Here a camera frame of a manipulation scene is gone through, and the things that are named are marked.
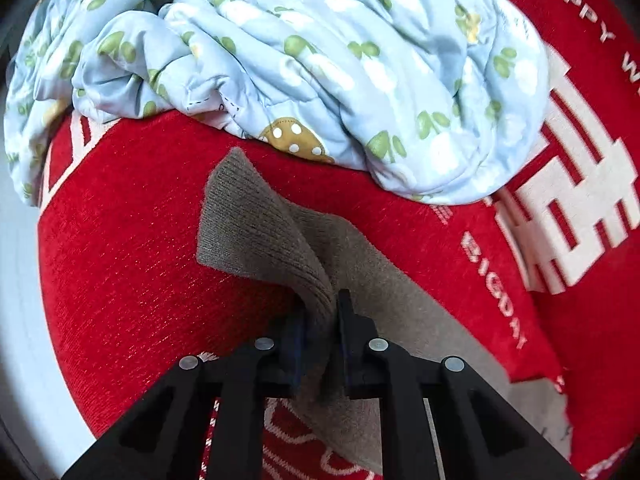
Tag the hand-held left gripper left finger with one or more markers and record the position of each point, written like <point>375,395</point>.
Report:
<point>299,355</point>

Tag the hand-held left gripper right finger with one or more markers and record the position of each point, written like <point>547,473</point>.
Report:
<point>346,350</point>

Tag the grey knit garment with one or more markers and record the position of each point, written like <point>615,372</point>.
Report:
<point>380,280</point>

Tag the red printed blanket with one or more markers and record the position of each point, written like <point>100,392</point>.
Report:
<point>125,240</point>

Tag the light blue printed quilt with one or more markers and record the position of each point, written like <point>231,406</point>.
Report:
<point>310,60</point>

